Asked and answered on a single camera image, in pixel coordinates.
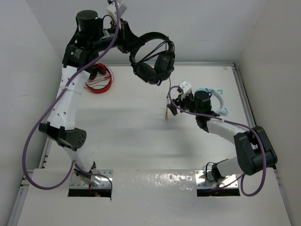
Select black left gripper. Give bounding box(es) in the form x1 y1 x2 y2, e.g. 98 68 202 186
90 18 143 54

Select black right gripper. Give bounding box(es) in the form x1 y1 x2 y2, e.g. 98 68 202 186
167 91 200 116

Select black over-ear headphones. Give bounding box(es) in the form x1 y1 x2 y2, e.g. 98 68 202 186
129 32 175 86

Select thin black headphone cable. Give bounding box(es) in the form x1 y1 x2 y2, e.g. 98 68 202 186
141 40 177 122

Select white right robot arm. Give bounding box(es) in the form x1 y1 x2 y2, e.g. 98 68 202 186
167 87 278 183

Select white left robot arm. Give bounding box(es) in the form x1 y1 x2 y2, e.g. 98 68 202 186
39 10 142 175

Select teal cat-ear headphones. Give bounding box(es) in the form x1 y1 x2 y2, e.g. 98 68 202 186
195 88 229 116

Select red headphones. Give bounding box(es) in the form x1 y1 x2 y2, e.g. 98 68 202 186
85 63 114 94

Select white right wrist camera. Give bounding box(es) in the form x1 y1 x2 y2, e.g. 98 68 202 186
178 81 192 95

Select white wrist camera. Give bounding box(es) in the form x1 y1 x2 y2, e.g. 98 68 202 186
105 0 129 18
178 81 192 95

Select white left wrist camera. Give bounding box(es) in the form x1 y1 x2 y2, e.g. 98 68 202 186
105 0 129 18

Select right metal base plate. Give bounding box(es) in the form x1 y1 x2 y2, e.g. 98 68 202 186
195 169 238 189

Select metal base plate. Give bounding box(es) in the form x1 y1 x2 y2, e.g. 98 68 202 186
195 169 238 189
69 169 113 189

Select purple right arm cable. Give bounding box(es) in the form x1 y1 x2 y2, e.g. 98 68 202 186
168 86 268 197

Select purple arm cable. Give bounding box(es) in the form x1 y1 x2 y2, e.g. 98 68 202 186
168 86 268 197
22 0 123 190

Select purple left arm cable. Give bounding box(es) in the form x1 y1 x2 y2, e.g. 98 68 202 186
22 0 123 190

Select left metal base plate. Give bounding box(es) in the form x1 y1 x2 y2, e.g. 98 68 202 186
69 169 113 189

